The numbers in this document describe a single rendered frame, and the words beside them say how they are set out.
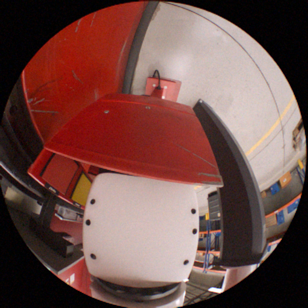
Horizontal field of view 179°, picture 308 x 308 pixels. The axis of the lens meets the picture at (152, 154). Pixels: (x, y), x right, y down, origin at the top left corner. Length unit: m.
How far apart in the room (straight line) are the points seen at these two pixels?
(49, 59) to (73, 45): 0.07
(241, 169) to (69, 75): 0.58
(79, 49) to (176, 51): 0.67
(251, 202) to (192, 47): 0.93
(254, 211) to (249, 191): 0.07
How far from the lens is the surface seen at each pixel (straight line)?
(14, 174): 0.26
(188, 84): 0.86
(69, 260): 0.30
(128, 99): 0.16
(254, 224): 0.37
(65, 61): 0.29
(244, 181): 0.38
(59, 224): 1.35
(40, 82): 0.25
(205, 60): 0.90
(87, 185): 0.19
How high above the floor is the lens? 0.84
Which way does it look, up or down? 41 degrees down
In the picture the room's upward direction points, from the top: 170 degrees counter-clockwise
